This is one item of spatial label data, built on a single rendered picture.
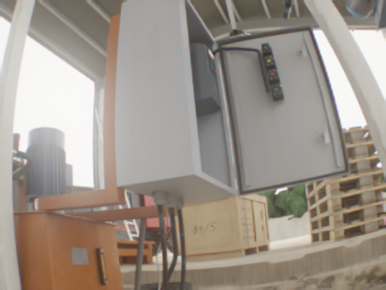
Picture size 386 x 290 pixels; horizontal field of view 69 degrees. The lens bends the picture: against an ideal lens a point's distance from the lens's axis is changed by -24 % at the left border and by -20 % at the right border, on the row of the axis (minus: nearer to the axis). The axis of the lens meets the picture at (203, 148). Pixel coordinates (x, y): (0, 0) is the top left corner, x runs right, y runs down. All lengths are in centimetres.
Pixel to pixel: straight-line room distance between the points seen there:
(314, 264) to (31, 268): 172
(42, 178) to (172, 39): 82
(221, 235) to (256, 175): 282
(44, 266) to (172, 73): 68
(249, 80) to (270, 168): 33
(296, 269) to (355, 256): 42
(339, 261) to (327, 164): 118
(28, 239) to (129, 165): 46
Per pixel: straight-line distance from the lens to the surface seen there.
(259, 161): 117
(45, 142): 148
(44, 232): 103
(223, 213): 395
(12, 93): 116
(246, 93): 125
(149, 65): 91
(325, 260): 223
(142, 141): 83
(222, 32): 769
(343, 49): 72
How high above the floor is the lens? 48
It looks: 17 degrees up
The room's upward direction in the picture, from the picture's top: 6 degrees counter-clockwise
